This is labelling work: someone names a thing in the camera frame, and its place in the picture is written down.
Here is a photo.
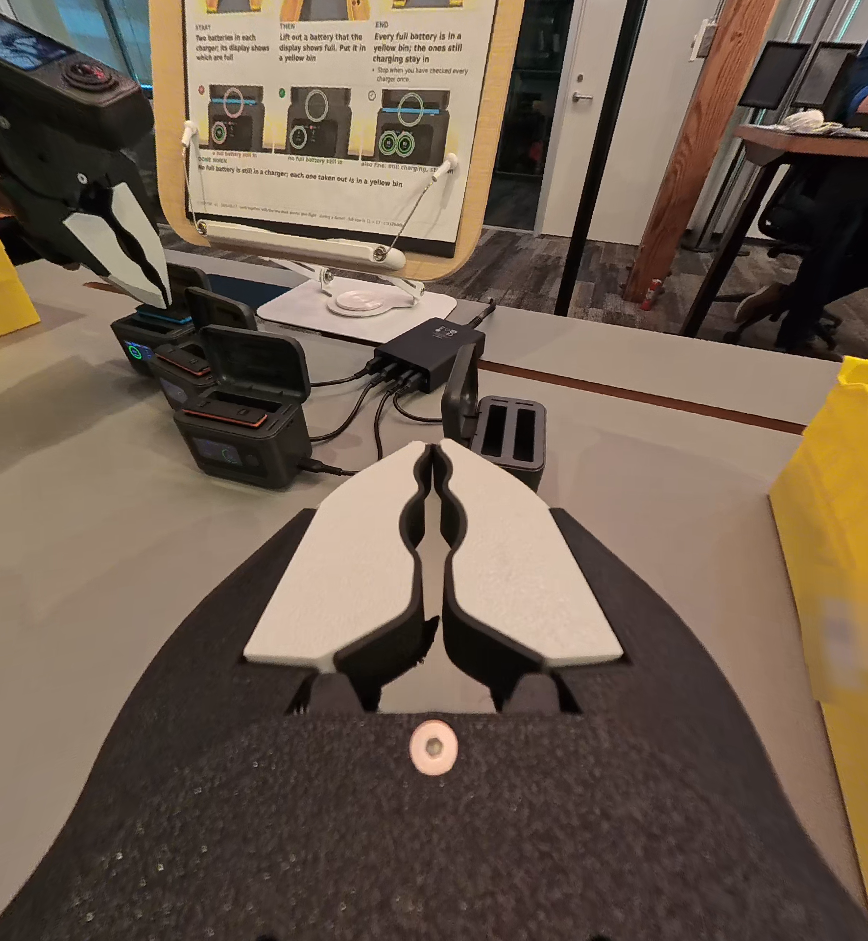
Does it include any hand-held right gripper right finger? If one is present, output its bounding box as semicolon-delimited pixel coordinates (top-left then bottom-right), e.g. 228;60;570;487
437;437;625;677

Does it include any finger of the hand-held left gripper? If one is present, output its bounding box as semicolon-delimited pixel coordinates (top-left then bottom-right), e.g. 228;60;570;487
60;211;153;291
108;180;173;307

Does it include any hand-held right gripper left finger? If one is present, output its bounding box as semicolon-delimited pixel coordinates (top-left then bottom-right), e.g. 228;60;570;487
243;439;438;677

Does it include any black battery charger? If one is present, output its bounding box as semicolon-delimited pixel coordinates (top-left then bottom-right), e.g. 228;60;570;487
111;265;217;377
174;327;314;491
442;350;548;492
152;287;262;413

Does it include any red-edged black battery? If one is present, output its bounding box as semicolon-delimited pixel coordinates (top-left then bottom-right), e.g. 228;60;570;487
185;397;270;432

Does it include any black usb hub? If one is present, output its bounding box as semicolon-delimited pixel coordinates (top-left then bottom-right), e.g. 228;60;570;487
371;317;488;395

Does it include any white stand base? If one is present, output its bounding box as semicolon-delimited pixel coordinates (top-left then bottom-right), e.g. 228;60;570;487
255;274;425;333

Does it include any wooden sign board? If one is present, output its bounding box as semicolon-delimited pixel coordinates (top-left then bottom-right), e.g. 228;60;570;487
151;0;526;283

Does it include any black metal stand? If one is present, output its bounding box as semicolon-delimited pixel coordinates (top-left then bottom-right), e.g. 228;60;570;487
556;0;650;319

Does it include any wooden pillar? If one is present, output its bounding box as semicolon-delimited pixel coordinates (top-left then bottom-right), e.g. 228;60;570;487
628;0;777;304

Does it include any wooden desk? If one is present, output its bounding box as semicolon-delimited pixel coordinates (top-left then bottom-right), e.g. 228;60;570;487
681;125;868;339

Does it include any black computer monitor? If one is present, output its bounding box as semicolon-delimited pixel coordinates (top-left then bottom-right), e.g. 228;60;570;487
795;45;861;113
740;42;811;113

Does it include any thin metal wire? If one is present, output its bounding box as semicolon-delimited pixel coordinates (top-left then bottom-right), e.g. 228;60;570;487
182;121;461;263

